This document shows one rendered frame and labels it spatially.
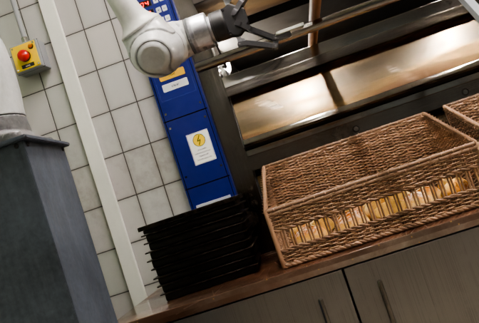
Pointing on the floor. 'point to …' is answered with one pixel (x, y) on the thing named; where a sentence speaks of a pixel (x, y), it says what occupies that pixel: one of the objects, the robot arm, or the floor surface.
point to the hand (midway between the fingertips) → (290, 0)
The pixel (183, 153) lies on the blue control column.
